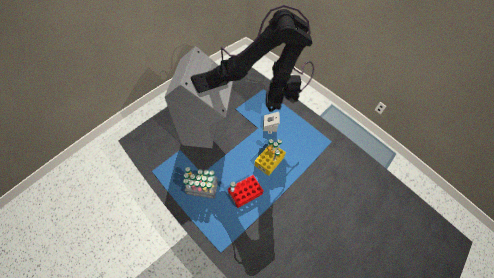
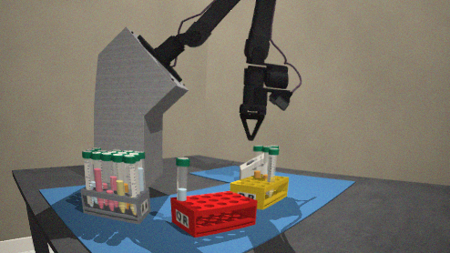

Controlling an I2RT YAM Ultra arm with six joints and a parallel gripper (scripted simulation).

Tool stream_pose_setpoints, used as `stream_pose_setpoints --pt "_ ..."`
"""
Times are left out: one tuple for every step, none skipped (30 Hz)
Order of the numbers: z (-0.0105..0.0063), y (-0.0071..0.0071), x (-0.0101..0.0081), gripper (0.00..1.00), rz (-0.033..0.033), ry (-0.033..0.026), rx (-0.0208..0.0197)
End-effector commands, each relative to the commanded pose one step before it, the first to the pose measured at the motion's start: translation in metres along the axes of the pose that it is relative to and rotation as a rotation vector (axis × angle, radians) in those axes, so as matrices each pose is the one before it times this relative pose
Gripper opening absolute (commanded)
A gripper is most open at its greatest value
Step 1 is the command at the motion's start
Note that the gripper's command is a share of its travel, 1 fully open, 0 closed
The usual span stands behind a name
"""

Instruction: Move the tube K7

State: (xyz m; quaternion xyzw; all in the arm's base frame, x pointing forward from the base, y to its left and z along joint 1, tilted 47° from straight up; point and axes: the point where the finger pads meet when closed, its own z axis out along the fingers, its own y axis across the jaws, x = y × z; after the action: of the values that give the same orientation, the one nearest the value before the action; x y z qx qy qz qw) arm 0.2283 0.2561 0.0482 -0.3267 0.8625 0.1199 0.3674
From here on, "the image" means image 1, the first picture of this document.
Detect yellow rack with round wells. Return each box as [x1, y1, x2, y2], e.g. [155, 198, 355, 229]
[254, 144, 286, 176]

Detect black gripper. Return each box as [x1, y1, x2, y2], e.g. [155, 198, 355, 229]
[266, 89, 282, 112]

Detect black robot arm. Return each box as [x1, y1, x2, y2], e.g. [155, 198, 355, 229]
[191, 9, 312, 104]

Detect blue bench mat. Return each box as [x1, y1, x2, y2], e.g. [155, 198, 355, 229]
[153, 89, 332, 252]

